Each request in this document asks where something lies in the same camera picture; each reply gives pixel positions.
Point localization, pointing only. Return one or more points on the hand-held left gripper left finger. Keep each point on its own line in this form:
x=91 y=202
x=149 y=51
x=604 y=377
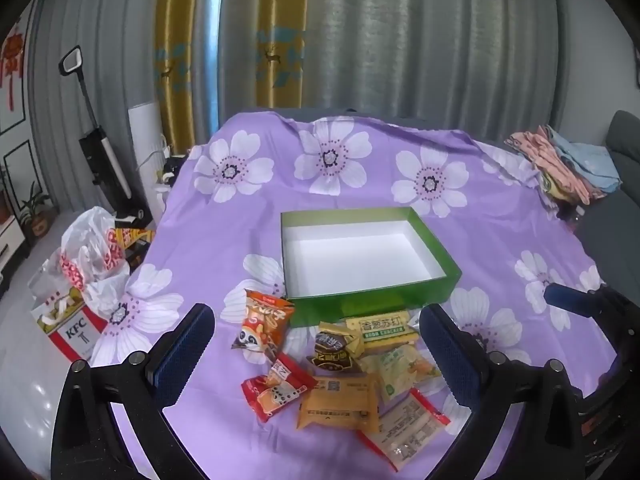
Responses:
x=185 y=355

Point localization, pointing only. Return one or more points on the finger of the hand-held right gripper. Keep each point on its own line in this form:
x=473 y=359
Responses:
x=570 y=297

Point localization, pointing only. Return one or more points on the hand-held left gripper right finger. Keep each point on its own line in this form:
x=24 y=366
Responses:
x=450 y=360

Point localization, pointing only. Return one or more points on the light green chips packet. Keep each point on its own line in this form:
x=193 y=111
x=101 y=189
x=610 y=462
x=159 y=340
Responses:
x=400 y=370

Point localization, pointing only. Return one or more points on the yellow-green cracker packet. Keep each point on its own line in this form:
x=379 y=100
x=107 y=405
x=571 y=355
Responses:
x=382 y=332

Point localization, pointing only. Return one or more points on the clear red-edged snack packet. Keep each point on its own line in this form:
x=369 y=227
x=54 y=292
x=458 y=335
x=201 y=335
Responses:
x=405 y=430

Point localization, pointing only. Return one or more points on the orange panda snack packet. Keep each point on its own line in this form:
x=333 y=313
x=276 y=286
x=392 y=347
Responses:
x=262 y=320

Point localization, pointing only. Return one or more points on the green cardboard box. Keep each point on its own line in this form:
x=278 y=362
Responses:
x=375 y=305

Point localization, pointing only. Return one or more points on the red snack packet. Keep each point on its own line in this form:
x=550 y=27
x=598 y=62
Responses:
x=277 y=390

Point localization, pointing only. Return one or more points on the gold and brown snack packet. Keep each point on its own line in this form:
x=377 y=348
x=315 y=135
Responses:
x=335 y=347

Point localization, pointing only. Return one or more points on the orange-yellow snack packet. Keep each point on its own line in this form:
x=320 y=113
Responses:
x=337 y=402

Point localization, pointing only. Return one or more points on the grey sofa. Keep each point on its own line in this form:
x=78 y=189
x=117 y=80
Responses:
x=620 y=210

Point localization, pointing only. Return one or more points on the red and white paper bag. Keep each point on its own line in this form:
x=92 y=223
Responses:
x=70 y=330

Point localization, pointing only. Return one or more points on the yellow snack bag on floor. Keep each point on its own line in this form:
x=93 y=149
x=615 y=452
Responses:
x=132 y=240

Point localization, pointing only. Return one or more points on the purple floral cloth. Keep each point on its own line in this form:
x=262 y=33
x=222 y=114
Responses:
x=240 y=240

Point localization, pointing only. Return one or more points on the pile of clothes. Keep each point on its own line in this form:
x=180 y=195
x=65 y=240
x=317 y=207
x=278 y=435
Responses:
x=565 y=165

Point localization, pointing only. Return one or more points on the white plastic bag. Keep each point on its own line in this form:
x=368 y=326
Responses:
x=90 y=250

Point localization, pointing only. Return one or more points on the potted plant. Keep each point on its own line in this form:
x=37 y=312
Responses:
x=37 y=215

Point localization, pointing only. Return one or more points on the white low cabinet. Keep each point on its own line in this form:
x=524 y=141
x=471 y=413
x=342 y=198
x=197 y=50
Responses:
x=10 y=245

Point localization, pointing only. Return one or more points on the black upright vacuum cleaner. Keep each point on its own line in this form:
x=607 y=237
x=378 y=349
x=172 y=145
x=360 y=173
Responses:
x=102 y=160

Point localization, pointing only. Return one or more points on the white rectangular appliance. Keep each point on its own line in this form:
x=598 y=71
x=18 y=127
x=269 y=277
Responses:
x=145 y=140

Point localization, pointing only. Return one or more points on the yellow patterned curtain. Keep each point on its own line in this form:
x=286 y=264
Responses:
x=280 y=60
x=187 y=60

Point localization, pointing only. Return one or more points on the grey curtain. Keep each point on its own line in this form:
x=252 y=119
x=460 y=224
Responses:
x=400 y=35

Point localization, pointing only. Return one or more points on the red wall ornament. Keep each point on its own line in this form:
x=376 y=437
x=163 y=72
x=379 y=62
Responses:
x=10 y=60

